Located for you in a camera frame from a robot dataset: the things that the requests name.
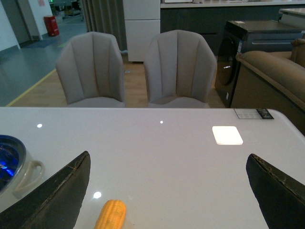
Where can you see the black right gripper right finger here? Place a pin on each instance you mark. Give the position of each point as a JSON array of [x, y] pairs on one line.
[[281, 198]]

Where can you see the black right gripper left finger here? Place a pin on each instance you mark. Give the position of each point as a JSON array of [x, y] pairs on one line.
[[56, 203]]

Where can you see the yellow corn cob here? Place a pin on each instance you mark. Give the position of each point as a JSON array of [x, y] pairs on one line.
[[112, 215]]

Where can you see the white electric cooking pot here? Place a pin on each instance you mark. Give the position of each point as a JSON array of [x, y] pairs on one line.
[[19, 172]]

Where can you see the table label sticker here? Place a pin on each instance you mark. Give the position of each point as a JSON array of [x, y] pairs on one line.
[[261, 113]]

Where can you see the tan sofa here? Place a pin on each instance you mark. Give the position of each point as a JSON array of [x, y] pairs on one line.
[[274, 80]]

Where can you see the left beige upholstered chair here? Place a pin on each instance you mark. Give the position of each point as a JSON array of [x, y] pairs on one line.
[[91, 71]]

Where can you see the beige upholstered chair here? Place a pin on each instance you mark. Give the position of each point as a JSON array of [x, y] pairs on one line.
[[179, 69], [91, 71]]

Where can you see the right beige upholstered chair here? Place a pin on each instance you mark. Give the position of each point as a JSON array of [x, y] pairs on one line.
[[179, 69]]

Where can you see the black washing machine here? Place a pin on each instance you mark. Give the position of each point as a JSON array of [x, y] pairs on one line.
[[245, 36]]

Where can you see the red box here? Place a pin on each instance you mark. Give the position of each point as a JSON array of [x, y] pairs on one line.
[[51, 25]]

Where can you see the grey curtain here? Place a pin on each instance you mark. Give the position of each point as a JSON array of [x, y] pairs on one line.
[[106, 16]]

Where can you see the dark kitchen counter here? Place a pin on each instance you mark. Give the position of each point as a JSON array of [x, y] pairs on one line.
[[209, 17]]

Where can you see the white refrigerator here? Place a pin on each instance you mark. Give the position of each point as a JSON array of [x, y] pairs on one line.
[[142, 23]]

